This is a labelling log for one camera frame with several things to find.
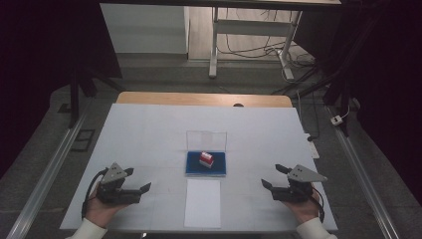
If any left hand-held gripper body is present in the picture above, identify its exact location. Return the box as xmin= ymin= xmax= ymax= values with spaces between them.
xmin=97 ymin=162 xmax=142 ymax=205

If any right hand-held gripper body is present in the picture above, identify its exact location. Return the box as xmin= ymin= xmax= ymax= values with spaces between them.
xmin=272 ymin=164 xmax=328 ymax=203

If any blue ink pad clear-lid case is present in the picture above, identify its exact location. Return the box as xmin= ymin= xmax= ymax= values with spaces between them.
xmin=184 ymin=129 xmax=229 ymax=178

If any red and white stamp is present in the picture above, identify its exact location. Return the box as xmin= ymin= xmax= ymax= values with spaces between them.
xmin=198 ymin=151 xmax=215 ymax=169

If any person's right hand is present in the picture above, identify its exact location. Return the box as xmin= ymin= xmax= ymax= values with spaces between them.
xmin=283 ymin=193 xmax=323 ymax=226

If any person's left hand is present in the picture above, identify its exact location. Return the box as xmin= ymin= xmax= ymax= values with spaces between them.
xmin=85 ymin=184 xmax=129 ymax=229

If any large white table cover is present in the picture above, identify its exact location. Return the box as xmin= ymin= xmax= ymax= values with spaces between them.
xmin=59 ymin=103 xmax=339 ymax=233

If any small white paper sheet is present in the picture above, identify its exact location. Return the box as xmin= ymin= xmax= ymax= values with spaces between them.
xmin=183 ymin=178 xmax=223 ymax=230

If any black stand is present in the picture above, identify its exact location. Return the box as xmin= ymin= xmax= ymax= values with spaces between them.
xmin=67 ymin=64 xmax=125 ymax=129

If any black curtain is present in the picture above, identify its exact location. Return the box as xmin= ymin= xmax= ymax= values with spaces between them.
xmin=293 ymin=0 xmax=422 ymax=207
xmin=0 ymin=0 xmax=123 ymax=180

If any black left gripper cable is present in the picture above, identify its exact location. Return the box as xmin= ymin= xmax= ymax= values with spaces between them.
xmin=81 ymin=167 xmax=109 ymax=220

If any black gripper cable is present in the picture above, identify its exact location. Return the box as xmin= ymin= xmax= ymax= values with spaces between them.
xmin=311 ymin=186 xmax=326 ymax=224
xmin=81 ymin=167 xmax=109 ymax=220

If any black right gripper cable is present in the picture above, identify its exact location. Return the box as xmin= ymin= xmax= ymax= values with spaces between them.
xmin=311 ymin=186 xmax=326 ymax=224

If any black floor frame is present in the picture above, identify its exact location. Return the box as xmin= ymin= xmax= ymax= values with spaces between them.
xmin=70 ymin=128 xmax=97 ymax=153

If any metal floor rail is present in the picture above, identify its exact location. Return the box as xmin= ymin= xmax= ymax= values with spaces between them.
xmin=5 ymin=108 xmax=93 ymax=239
xmin=325 ymin=105 xmax=401 ymax=239

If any white desk frame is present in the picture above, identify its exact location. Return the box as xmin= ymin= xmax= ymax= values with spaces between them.
xmin=208 ymin=6 xmax=304 ymax=82

